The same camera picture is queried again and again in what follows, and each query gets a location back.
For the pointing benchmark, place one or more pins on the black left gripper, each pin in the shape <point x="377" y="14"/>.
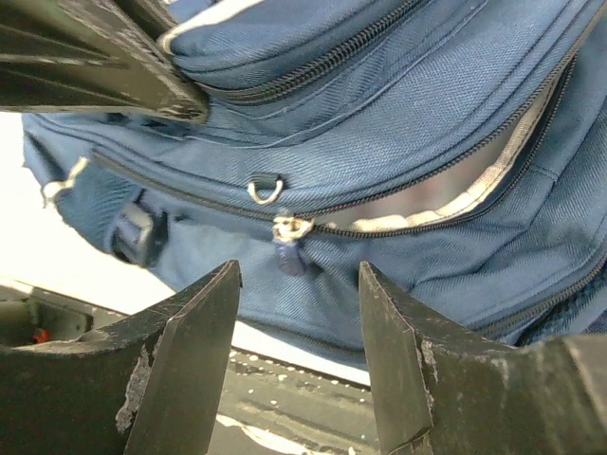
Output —
<point x="93" y="56"/>

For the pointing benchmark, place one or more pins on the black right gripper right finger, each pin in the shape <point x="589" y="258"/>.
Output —
<point x="439" y="388"/>

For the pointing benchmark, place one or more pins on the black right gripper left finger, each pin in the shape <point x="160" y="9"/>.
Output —
<point x="149" y="383"/>

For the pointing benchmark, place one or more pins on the navy blue student backpack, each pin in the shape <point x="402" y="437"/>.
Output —
<point x="459" y="146"/>

